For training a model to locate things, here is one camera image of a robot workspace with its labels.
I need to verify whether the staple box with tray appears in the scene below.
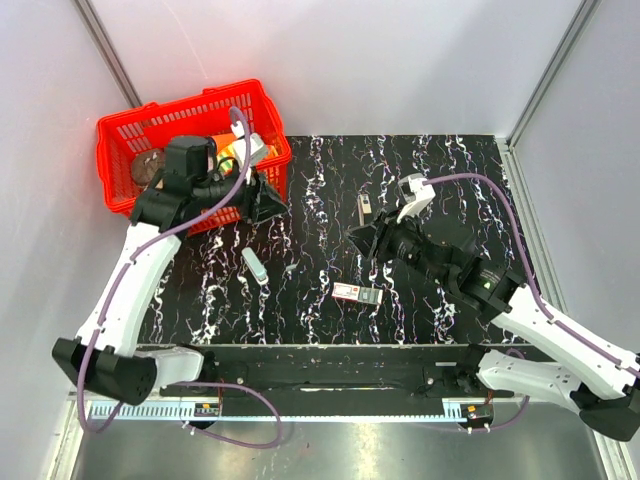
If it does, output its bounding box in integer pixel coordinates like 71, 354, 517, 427
332, 282, 383, 305

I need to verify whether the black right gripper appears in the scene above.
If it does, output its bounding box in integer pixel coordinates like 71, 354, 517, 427
344, 202, 451, 287

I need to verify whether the orange cylinder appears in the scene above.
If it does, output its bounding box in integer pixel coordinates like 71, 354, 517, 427
210, 133, 236, 153

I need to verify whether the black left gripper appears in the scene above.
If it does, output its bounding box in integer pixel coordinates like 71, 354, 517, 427
195, 160, 290, 224

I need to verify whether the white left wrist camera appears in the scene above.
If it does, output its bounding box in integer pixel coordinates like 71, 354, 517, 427
231, 122, 269, 167

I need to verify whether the red plastic basket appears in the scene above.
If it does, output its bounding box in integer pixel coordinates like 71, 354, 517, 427
96, 79, 291, 233

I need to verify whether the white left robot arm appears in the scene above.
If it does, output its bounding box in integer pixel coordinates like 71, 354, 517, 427
52, 133, 286, 405

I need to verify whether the dark stapler magazine part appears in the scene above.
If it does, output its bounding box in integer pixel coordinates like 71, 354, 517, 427
357, 194, 372, 226

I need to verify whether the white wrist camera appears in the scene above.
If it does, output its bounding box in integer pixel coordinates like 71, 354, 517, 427
231, 122, 269, 167
397, 173, 435, 223

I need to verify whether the brown round item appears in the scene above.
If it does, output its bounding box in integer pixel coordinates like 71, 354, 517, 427
130, 148, 165, 187

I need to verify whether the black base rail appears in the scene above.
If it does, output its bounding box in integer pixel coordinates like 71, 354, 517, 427
149, 342, 515, 419

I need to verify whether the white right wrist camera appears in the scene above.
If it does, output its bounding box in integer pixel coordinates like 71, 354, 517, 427
397, 173, 435, 223

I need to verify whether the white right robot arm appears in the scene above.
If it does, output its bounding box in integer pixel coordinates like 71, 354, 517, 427
347, 211, 639, 442

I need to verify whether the yellow green box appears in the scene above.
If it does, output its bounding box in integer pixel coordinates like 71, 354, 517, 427
216, 144, 237, 176

